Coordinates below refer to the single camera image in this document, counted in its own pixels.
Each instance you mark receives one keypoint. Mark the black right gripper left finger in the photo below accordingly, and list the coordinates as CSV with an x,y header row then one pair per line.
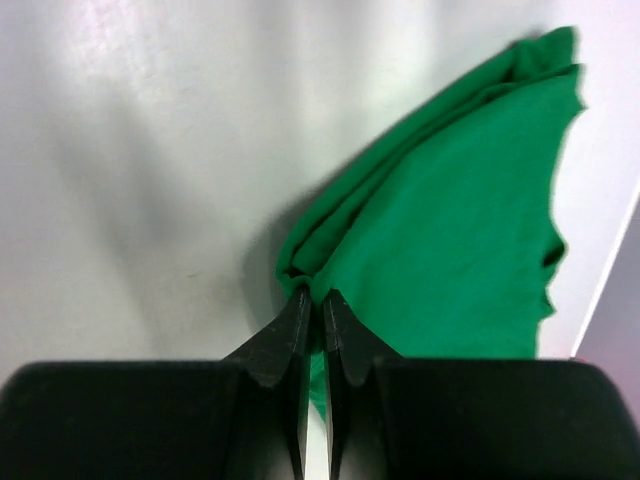
x,y
240,417

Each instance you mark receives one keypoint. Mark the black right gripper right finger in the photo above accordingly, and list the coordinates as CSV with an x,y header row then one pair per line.
x,y
393,417

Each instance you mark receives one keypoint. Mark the green t shirt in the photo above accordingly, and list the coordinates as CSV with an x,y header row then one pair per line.
x,y
439,235

